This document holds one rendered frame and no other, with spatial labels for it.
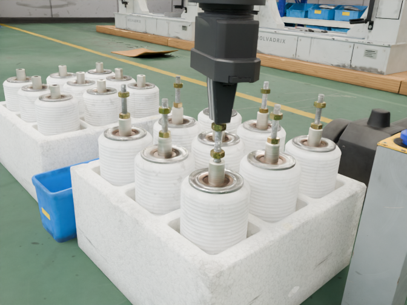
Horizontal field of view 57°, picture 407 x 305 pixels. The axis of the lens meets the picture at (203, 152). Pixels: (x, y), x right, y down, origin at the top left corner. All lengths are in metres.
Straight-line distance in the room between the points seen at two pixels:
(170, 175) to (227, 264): 0.16
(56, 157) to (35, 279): 0.28
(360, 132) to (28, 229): 0.79
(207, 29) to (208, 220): 0.23
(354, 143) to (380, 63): 1.72
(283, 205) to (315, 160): 0.11
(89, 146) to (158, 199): 0.39
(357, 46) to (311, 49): 0.35
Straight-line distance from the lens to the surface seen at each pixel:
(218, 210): 0.49
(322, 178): 0.67
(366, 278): 0.64
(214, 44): 0.43
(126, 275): 0.67
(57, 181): 0.90
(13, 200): 1.05
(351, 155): 0.98
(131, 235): 0.60
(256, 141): 0.72
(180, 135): 0.72
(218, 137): 0.49
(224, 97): 0.46
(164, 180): 0.57
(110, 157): 0.67
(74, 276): 0.77
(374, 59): 2.68
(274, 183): 0.57
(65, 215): 0.83
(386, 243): 0.59
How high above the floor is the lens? 0.48
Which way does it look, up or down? 22 degrees down
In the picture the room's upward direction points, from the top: 2 degrees clockwise
